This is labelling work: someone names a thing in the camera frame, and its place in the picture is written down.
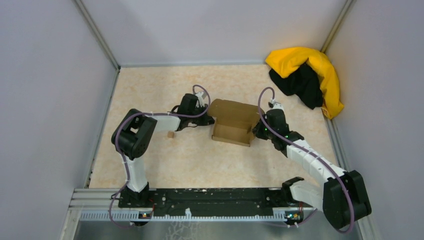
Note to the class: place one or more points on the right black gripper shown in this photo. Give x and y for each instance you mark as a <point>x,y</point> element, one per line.
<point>257,130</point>

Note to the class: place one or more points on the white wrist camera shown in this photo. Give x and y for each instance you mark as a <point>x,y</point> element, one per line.
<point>274,105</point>
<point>201,95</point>

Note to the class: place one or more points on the black cloth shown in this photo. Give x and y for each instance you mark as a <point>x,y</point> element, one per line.
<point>303,82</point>

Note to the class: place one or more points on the small brown cardboard scrap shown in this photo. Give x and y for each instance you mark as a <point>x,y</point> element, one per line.
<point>171,134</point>

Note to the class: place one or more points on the yellow cloth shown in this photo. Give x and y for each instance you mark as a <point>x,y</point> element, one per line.
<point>288,60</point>

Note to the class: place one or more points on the aluminium front rail frame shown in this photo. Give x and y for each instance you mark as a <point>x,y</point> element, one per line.
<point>93,212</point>

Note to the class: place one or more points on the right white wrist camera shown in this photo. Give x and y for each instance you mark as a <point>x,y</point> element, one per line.
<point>274,105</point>

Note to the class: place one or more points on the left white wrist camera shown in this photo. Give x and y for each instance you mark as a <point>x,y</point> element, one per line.
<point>201,95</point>

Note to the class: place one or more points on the right corner aluminium post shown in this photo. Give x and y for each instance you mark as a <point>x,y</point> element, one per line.
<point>348,4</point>

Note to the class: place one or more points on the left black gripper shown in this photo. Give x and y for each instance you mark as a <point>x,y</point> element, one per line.
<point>207,120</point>

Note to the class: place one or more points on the brown cardboard box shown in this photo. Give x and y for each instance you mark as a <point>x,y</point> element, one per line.
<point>234,121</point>

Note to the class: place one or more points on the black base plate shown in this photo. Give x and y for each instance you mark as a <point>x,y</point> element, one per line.
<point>208,202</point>

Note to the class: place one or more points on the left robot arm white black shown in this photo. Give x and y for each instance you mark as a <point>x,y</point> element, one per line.
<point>133,135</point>

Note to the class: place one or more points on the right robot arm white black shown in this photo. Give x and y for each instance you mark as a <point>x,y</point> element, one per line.
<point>340,194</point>

